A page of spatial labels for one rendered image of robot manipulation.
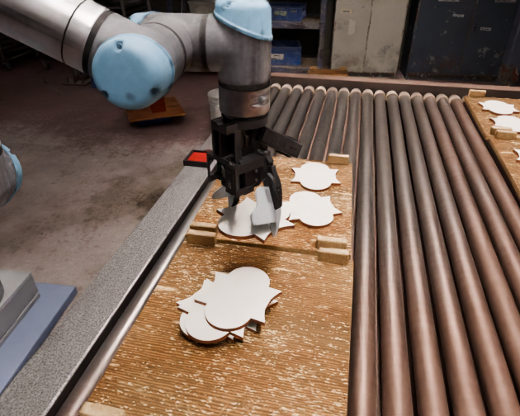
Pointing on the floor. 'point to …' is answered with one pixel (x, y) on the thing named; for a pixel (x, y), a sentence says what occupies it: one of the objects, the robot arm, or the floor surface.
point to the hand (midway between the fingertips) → (254, 217)
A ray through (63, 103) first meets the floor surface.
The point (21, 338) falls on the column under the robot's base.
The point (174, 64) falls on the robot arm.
